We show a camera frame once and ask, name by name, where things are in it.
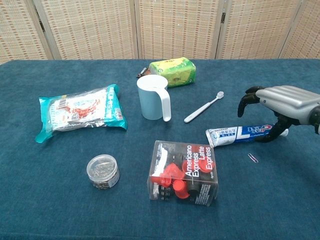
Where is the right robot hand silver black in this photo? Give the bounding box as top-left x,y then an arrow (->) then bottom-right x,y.
237,85 -> 320,143

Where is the blue and white toothpaste tube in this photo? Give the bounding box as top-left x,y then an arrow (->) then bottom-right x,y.
205,123 -> 288,149

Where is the white toothbrush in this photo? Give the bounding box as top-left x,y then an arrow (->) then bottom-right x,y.
183,91 -> 225,124

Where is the metal paper clip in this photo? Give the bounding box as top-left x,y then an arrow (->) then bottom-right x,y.
247,152 -> 260,164

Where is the clear coffee capsule box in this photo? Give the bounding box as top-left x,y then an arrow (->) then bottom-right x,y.
148,140 -> 219,207

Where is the green tissue pack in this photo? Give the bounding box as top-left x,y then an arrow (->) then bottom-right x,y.
149,56 -> 197,88

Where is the red coffee capsule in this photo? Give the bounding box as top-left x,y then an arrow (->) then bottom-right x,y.
173,180 -> 190,200
162,163 -> 186,181

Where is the small dark red snack packet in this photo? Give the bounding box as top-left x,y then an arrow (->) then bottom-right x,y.
136,67 -> 151,78

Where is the clear round clip container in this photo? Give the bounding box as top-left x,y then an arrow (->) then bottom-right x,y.
86,154 -> 121,190

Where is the teal clear food package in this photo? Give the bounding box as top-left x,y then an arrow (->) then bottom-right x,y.
34,83 -> 129,144

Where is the woven folding screen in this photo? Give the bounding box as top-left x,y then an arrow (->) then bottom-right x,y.
0,0 -> 320,65

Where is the teal tablecloth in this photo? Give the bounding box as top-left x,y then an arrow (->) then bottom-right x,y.
0,58 -> 320,240

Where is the light blue plastic mug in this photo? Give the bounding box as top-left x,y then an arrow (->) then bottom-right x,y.
136,74 -> 173,123

